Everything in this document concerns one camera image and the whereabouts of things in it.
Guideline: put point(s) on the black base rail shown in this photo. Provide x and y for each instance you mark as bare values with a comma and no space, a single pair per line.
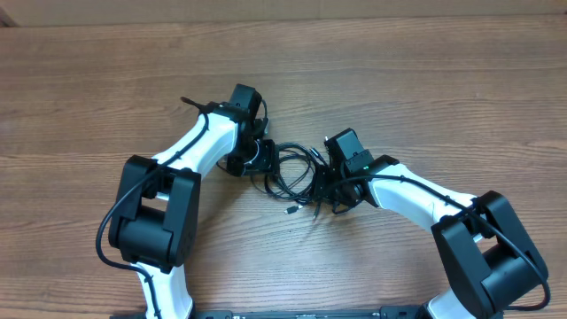
305,313

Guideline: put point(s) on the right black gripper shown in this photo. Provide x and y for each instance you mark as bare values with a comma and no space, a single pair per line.
322,190

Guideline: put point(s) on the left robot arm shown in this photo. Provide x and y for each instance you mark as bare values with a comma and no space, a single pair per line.
152,226

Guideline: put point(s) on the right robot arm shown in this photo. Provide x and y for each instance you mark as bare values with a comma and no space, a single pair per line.
491,262

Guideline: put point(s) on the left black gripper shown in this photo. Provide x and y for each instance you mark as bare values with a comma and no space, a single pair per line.
267,163

